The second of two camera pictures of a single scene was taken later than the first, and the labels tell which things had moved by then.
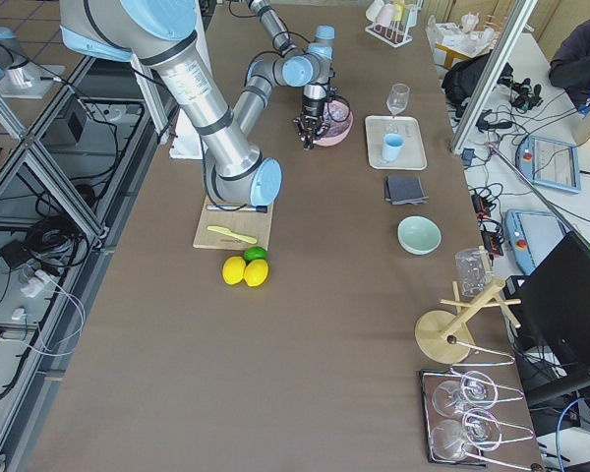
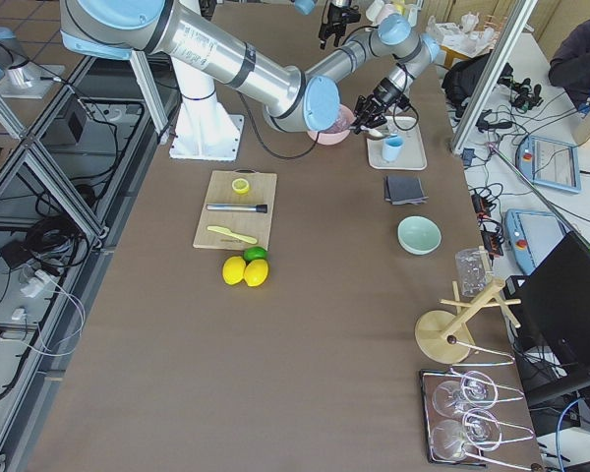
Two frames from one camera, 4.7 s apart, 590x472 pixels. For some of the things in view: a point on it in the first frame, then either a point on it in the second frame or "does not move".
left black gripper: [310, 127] -> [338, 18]
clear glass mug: [473, 270] does not move
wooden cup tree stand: [443, 336] does not move
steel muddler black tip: [246, 207] does not move
